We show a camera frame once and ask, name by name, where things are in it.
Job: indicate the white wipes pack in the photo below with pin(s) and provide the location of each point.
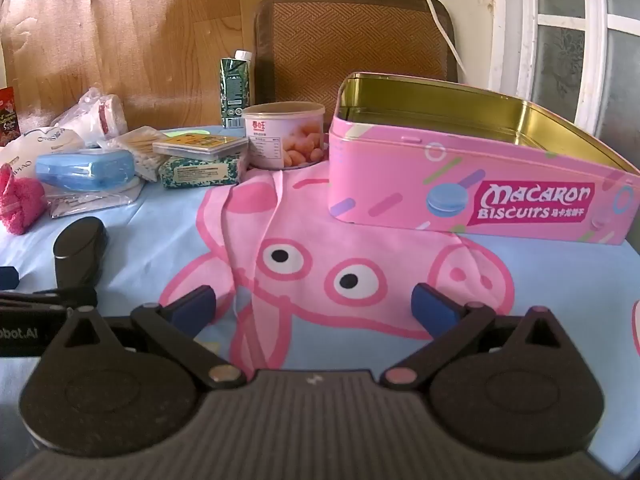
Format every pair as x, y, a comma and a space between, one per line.
30, 150

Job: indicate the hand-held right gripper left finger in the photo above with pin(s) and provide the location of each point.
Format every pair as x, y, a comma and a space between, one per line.
197, 306

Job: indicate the green tissue pack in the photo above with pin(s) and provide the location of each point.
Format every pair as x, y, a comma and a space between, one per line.
200, 174

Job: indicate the pink cardboard box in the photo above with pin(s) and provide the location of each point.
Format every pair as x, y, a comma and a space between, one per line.
400, 185

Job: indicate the white window frame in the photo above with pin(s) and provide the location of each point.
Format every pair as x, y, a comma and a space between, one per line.
595, 35

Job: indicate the wooden board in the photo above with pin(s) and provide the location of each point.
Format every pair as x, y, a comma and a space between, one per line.
125, 35

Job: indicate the cotton swab pack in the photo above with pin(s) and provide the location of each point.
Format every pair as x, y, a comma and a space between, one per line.
140, 152

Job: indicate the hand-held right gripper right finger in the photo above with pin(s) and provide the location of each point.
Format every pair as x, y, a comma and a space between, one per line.
431, 306

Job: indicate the green drink carton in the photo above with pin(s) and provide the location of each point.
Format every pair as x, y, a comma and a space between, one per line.
234, 90

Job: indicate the blue plastic case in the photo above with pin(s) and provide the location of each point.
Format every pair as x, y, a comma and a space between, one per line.
85, 170

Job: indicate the clear plastic packet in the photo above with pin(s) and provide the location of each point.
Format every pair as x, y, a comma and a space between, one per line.
90, 203

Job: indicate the flat box with yellow label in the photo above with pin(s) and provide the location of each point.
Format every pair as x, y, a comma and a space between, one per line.
200, 146

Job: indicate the bag of paper cups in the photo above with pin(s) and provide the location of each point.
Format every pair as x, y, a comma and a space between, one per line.
107, 115

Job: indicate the pink fluffy towel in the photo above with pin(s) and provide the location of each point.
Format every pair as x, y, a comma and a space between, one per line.
20, 205

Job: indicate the pink snack can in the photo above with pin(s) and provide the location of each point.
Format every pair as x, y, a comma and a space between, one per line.
280, 140

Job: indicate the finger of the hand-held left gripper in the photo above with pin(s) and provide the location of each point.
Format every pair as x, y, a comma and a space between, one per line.
7, 276

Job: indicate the red snack bag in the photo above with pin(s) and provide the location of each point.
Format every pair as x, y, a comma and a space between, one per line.
7, 115

